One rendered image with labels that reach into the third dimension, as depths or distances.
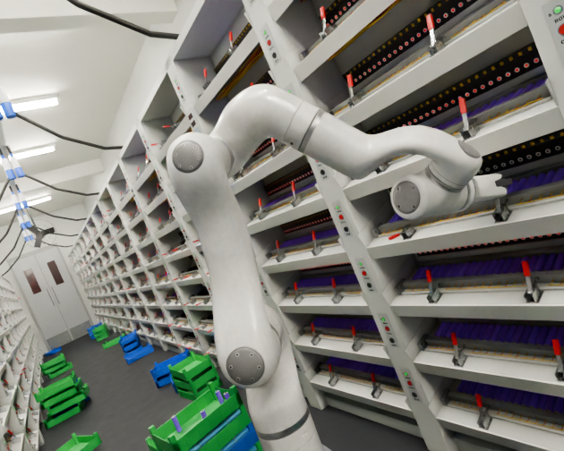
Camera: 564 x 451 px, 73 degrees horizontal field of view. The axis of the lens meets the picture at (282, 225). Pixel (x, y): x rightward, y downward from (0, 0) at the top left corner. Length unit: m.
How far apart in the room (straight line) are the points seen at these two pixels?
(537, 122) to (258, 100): 0.54
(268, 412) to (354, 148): 0.54
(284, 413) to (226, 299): 0.26
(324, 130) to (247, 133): 0.15
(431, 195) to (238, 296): 0.40
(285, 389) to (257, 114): 0.55
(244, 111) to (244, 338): 0.42
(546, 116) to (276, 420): 0.78
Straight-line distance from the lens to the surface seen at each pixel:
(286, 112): 0.73
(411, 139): 0.71
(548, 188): 1.00
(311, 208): 1.37
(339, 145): 0.73
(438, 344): 1.36
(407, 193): 0.74
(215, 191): 0.71
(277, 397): 0.84
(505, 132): 0.93
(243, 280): 0.75
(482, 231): 1.01
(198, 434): 1.59
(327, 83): 1.34
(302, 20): 1.41
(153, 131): 2.56
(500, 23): 0.92
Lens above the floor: 0.98
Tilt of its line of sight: 3 degrees down
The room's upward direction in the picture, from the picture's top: 23 degrees counter-clockwise
